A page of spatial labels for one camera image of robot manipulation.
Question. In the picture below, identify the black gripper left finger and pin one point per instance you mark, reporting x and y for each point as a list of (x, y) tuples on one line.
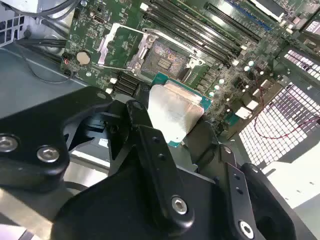
[(37, 130)]

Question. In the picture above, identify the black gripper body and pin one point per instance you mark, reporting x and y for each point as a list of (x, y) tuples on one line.
[(120, 215)]

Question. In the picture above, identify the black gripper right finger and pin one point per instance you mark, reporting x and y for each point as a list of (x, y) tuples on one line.
[(237, 185)]

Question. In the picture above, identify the metal socket cover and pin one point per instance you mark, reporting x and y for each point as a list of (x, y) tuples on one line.
[(103, 51)]

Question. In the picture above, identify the silver green CPU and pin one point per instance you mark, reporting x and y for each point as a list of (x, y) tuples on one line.
[(172, 107)]

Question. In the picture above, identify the metal locking lever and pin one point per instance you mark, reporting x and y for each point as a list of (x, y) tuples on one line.
[(172, 42)]

